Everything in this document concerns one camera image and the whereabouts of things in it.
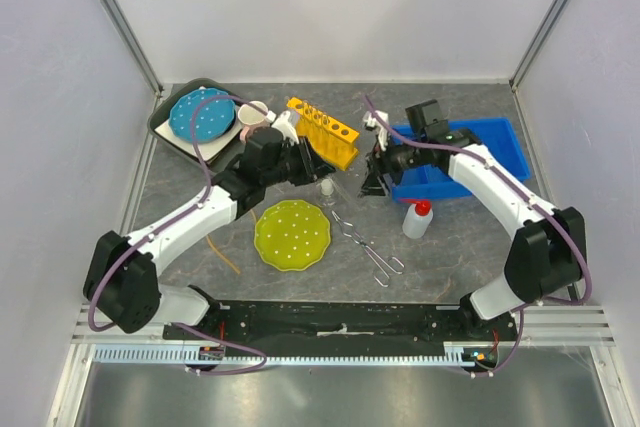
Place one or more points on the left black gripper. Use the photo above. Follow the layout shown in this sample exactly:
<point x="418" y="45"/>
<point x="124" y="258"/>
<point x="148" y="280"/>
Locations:
<point x="307" y="156"/>

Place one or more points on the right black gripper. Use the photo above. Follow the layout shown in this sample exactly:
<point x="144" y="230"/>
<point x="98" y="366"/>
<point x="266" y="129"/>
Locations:
<point x="380" y="161"/>

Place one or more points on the yellow test tube rack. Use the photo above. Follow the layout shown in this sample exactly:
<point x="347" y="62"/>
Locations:
<point x="343" y="150"/>

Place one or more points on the white wash bottle red cap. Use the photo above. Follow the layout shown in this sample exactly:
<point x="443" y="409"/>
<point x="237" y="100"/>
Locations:
<point x="418" y="217"/>

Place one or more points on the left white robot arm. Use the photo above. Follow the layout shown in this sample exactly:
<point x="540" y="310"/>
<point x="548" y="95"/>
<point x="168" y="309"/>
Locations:
<point x="122" y="284"/>

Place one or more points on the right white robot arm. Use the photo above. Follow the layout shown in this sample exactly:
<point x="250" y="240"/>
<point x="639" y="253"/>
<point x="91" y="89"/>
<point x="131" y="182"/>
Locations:
<point x="548" y="249"/>

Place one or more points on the glass flask white stopper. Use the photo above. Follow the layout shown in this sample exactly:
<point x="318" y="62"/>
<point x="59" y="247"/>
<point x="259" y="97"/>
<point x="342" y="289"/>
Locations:
<point x="328" y="194"/>

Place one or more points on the green dotted plate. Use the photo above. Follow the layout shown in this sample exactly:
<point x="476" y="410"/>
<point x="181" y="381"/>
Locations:
<point x="292" y="235"/>

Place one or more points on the pink mug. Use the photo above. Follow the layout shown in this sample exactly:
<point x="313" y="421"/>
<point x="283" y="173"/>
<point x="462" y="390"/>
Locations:
<point x="253" y="115"/>

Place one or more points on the metal crucible tongs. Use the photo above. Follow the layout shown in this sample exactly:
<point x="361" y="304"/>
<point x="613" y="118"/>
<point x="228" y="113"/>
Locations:
<point x="384" y="267"/>

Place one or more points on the white square plate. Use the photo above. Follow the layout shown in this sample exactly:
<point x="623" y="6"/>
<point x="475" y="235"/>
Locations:
<point x="208" y="150"/>

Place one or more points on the blue dotted plate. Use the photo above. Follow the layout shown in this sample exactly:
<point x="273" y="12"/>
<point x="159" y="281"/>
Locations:
<point x="206" y="114"/>

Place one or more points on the blue plastic bin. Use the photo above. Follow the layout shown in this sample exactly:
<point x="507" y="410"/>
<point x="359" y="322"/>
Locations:
<point x="430" y="183"/>

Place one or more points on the grey plastic tray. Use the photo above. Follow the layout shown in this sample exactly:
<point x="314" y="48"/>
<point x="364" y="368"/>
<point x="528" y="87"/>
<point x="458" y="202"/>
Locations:
<point x="161" y="114"/>

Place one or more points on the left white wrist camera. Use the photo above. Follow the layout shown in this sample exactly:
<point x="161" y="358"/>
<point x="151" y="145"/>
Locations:
<point x="286" y="123"/>

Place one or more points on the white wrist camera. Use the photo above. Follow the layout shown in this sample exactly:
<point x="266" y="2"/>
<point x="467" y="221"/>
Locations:
<point x="376" y="124"/>
<point x="286" y="123"/>

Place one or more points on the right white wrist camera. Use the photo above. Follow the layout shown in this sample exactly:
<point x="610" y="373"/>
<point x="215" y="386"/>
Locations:
<point x="376" y="124"/>

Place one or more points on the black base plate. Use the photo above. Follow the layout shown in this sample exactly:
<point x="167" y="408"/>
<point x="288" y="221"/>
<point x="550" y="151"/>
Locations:
<point x="349" y="327"/>

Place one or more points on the slotted cable duct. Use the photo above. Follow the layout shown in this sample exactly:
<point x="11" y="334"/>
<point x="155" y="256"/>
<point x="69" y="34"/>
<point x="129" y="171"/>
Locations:
<point x="203" y="354"/>

